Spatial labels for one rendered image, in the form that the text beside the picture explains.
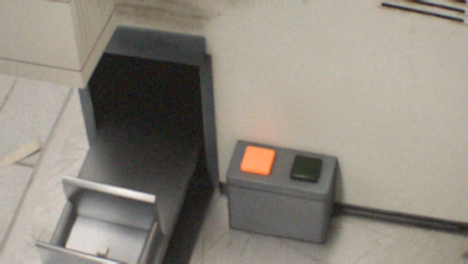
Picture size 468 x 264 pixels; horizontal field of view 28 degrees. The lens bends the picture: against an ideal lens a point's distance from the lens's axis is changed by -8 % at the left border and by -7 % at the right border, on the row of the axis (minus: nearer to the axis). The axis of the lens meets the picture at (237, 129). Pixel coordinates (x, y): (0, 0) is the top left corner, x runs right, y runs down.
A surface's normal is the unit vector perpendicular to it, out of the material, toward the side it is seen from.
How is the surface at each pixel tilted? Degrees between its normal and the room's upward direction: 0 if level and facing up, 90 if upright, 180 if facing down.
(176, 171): 0
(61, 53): 90
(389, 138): 90
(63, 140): 0
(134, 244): 0
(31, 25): 90
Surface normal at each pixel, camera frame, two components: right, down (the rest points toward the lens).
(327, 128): -0.25, 0.73
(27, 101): -0.03, -0.66
